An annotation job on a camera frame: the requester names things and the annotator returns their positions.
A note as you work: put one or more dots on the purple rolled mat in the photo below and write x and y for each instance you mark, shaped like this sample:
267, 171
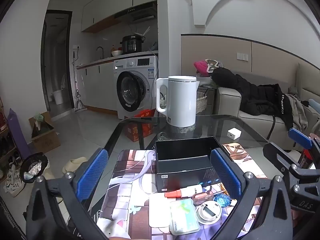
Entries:
17, 132

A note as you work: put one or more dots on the white lower kitchen cabinets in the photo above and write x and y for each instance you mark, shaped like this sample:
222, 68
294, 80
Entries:
100, 87

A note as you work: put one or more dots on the pile of light clothes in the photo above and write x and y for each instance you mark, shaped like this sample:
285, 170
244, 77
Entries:
205, 81

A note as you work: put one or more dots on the beige slipper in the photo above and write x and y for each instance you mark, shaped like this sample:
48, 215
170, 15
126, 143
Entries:
73, 165

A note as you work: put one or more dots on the white tube with red cap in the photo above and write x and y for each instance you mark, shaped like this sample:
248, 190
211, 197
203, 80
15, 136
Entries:
183, 191

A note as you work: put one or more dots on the printed plush cushion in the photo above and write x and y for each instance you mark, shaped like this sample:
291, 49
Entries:
213, 65

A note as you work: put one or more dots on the wicker basket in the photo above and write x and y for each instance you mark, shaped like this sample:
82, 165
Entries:
201, 102

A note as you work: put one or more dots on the range hood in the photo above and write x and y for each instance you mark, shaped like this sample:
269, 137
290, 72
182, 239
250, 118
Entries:
137, 11

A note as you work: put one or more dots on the white wall socket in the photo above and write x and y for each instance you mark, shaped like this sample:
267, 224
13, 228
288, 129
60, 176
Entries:
75, 47

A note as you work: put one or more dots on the black door frame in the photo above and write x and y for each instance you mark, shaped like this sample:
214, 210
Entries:
43, 62

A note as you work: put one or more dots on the orange bottle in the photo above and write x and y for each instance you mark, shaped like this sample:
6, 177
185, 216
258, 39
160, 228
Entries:
113, 47

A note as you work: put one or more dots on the white upper kitchen cabinets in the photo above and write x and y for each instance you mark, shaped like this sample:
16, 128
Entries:
107, 7

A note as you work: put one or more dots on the beige trash bin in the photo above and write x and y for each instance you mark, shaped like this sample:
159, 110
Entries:
33, 167

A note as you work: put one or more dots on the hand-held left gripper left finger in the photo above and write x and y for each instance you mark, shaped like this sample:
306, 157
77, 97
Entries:
92, 173

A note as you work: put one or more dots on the white wall switch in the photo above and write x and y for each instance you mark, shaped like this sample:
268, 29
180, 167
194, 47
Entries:
242, 56

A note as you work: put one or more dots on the white and black shoes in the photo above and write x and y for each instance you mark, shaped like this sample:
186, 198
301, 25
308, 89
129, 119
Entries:
13, 182

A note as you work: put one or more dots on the black padded jacket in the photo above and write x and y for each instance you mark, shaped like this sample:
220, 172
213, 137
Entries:
252, 95

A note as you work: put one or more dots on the small red object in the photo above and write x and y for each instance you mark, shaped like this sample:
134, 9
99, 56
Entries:
305, 158

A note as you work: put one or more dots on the white rectangular case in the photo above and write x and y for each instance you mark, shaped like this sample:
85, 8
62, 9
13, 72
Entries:
158, 211

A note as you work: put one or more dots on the white bucket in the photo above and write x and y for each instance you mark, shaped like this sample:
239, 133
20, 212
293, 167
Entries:
58, 97

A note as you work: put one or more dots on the kitchen faucet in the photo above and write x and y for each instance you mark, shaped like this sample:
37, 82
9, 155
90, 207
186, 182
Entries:
101, 51

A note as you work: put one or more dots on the light blue cloth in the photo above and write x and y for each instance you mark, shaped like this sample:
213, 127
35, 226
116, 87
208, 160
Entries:
314, 103

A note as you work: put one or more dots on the red cardboard box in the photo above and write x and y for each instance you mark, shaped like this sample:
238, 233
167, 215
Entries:
145, 130

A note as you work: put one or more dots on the green and white case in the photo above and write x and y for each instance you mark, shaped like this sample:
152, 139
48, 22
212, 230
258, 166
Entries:
184, 216

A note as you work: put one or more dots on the white kitchen cabinets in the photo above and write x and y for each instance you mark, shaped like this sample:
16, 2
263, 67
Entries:
107, 7
100, 87

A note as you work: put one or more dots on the flat mop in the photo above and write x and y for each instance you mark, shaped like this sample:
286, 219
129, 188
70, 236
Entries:
79, 102

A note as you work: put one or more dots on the brown cardboard box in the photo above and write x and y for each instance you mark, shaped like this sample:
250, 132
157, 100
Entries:
47, 141

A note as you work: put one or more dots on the black box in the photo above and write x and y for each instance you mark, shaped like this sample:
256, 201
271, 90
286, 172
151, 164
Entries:
185, 165

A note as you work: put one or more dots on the white charger plug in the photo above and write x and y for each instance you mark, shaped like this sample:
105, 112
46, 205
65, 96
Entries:
234, 133

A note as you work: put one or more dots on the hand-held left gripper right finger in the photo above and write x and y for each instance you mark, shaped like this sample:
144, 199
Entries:
225, 173

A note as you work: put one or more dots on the round white case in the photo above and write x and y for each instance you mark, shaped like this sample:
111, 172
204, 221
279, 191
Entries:
208, 212

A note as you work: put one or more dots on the grey garment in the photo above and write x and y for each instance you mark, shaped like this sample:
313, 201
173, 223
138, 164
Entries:
298, 110

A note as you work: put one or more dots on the pink nail polish bottle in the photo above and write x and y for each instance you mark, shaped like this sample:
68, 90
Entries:
202, 197

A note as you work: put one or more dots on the deep blue faceted bottle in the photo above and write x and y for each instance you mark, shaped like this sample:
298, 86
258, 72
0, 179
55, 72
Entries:
221, 200

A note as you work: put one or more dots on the printed desk mat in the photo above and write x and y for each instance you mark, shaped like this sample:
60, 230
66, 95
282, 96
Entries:
130, 180

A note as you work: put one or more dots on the white electric kettle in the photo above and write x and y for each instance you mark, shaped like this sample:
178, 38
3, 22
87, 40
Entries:
181, 102

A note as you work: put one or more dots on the green plastic bag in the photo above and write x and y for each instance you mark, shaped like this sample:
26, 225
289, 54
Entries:
38, 117

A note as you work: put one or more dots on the white washing machine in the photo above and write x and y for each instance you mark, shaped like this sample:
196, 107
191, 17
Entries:
140, 65

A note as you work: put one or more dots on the beige sofa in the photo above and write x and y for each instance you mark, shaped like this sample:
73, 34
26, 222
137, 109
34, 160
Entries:
227, 100

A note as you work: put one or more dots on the white bowl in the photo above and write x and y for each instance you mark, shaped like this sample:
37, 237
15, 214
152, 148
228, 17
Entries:
116, 53

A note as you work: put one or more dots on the black pressure cooker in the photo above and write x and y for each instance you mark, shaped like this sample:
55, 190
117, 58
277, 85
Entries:
132, 44

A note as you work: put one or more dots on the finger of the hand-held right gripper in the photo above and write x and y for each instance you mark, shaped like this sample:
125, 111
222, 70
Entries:
300, 137
277, 153

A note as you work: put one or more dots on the pink knit hat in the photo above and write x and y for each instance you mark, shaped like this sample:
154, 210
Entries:
201, 66

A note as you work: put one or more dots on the white router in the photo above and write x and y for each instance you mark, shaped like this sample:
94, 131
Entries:
140, 33

